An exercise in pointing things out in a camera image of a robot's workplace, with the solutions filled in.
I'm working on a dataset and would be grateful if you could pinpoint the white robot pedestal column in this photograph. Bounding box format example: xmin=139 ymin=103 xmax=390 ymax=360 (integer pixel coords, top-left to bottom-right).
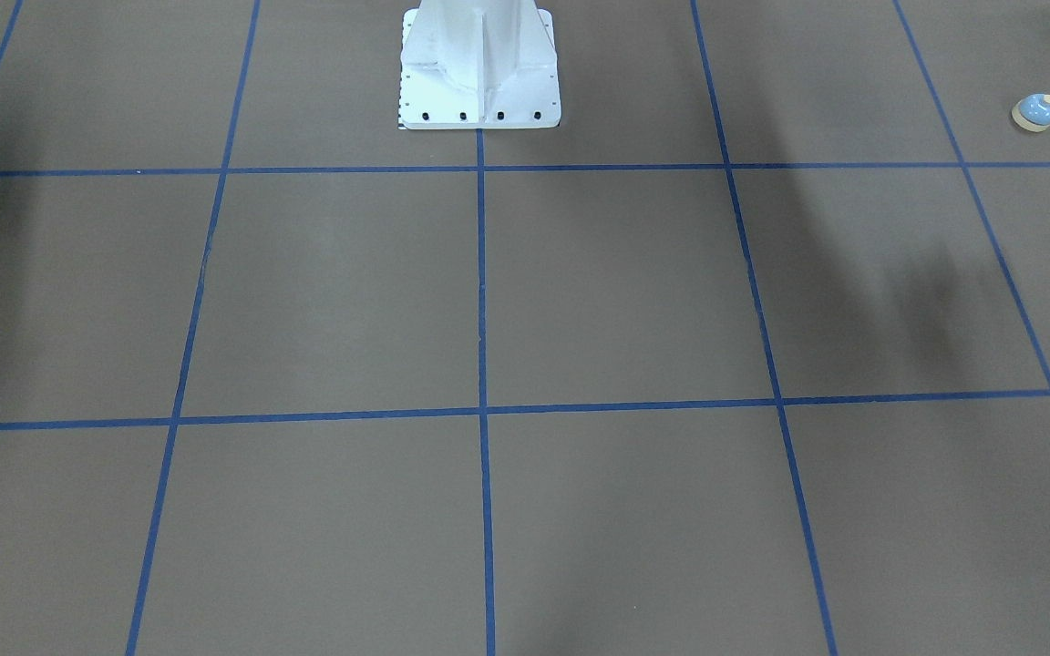
xmin=397 ymin=1 xmax=562 ymax=130

